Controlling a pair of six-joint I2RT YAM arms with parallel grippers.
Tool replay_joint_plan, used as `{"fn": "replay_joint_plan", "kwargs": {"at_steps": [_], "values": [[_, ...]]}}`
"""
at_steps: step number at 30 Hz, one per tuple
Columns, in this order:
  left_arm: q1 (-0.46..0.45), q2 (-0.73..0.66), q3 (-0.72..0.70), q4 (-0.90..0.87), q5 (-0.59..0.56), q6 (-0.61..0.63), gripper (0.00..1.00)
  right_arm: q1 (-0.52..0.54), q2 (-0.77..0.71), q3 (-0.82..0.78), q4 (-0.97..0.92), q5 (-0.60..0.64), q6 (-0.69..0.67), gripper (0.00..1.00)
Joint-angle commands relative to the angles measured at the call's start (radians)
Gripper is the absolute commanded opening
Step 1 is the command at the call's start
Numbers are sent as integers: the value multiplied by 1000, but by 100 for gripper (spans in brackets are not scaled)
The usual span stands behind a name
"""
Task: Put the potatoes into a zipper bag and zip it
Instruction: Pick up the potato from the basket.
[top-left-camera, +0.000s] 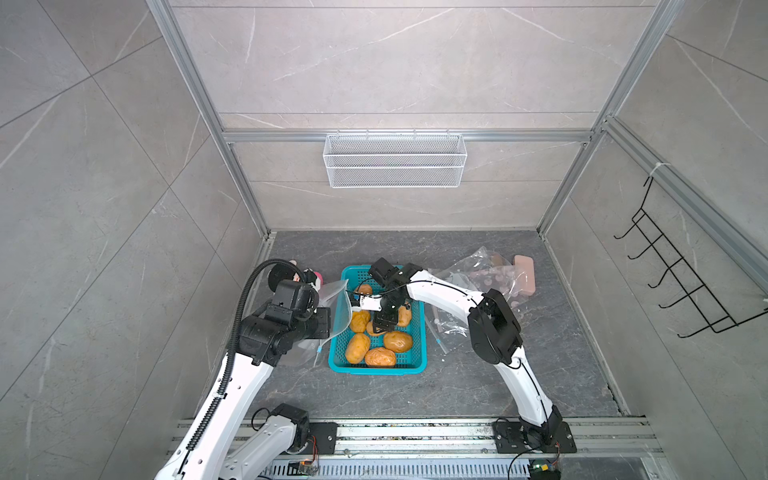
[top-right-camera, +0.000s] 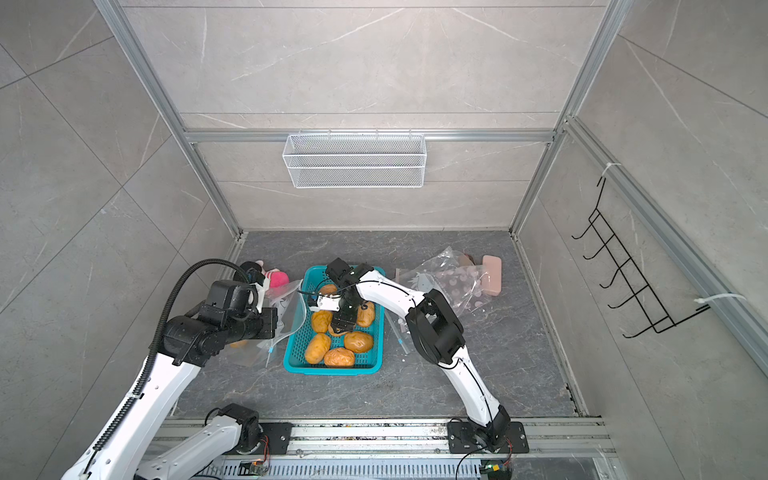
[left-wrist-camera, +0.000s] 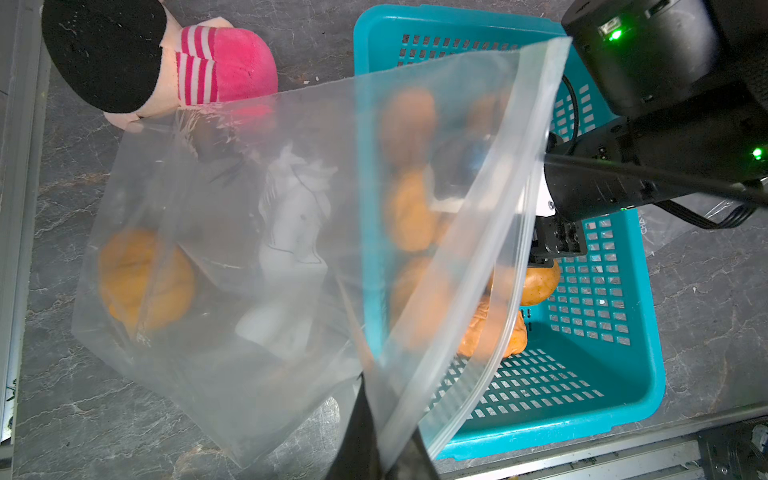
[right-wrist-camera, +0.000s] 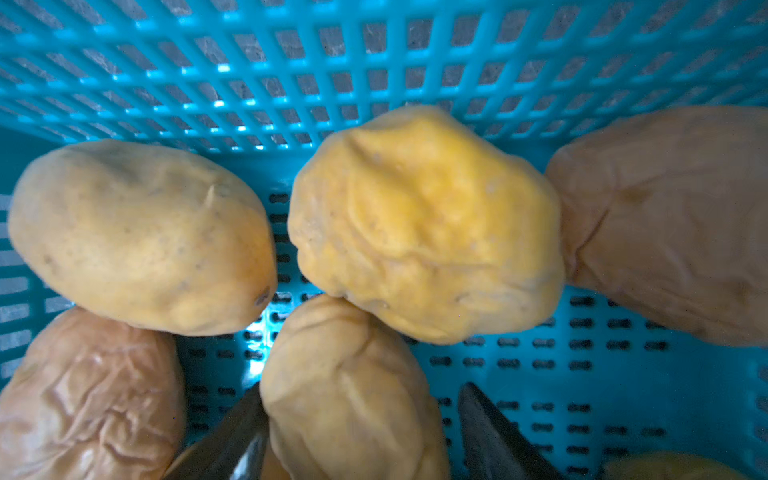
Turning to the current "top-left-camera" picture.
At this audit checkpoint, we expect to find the teal plastic basket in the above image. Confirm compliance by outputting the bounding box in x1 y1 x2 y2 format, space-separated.
328 265 428 376

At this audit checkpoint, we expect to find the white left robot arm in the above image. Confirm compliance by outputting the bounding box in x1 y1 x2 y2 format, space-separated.
155 306 333 479

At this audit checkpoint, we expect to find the white wire mesh shelf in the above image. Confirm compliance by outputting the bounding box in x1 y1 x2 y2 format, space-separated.
323 133 468 189

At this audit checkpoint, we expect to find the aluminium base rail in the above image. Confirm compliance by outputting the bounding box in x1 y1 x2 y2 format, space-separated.
156 409 676 479

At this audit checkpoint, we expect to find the wrinkled brown potato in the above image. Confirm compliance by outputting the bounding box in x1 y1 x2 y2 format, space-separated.
364 347 397 368

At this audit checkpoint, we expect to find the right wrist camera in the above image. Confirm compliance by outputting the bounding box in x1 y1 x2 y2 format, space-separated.
358 294 382 312

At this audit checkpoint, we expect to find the printed clear zipper bag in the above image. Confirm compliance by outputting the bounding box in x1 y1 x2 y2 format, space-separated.
425 247 534 343

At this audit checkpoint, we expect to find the long yellow potato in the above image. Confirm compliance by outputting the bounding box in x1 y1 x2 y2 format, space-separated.
345 333 371 365

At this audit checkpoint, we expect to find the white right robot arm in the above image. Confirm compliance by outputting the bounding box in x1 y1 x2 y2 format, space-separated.
350 258 567 452

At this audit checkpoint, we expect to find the black wire hook rack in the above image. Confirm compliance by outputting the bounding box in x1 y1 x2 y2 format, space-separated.
613 176 767 339

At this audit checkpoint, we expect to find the plush doll pink black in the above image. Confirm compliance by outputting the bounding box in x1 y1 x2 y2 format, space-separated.
290 259 324 290

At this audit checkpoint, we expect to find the pink rectangular box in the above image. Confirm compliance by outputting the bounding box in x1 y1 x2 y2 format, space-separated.
513 255 536 297

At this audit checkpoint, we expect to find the black corrugated cable hose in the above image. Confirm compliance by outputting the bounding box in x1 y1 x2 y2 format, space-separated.
185 258 307 451

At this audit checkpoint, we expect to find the smooth brown potato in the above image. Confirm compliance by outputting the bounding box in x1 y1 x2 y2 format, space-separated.
383 331 413 353

